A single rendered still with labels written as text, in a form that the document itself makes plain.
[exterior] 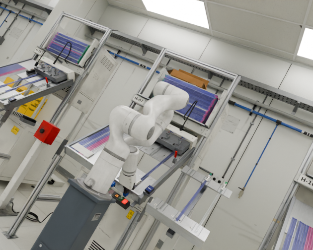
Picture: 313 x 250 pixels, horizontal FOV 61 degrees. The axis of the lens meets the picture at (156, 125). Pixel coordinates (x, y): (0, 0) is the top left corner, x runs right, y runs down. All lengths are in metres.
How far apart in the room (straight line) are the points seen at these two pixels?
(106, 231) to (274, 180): 2.17
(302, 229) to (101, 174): 1.23
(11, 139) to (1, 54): 3.86
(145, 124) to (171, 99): 0.31
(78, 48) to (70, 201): 1.99
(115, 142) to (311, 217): 1.35
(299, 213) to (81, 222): 1.35
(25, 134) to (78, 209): 1.63
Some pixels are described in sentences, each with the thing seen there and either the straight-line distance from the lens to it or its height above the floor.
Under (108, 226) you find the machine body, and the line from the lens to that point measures 2.09.
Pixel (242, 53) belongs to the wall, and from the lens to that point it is 4.11.
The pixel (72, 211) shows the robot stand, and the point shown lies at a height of 0.59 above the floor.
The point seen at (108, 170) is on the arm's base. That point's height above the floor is 0.82.
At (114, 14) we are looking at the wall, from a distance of 5.26.
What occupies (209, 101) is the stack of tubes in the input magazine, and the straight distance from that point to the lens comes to 2.17.
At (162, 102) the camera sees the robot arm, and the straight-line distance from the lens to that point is 1.41.
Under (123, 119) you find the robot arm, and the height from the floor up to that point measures 1.05.
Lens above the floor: 0.98
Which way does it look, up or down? 6 degrees up
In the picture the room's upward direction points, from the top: 30 degrees clockwise
